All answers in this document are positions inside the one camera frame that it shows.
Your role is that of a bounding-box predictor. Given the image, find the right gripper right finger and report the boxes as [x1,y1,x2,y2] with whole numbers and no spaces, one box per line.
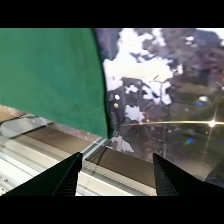
[152,152,224,197]

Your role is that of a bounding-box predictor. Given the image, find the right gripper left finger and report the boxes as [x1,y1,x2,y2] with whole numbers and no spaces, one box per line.
[2,151,84,197]

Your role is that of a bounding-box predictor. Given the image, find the green garment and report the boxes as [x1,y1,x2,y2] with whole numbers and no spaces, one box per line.
[0,27,114,140]

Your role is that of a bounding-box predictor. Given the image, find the silver frame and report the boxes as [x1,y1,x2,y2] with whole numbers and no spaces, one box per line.
[0,105,158,197]

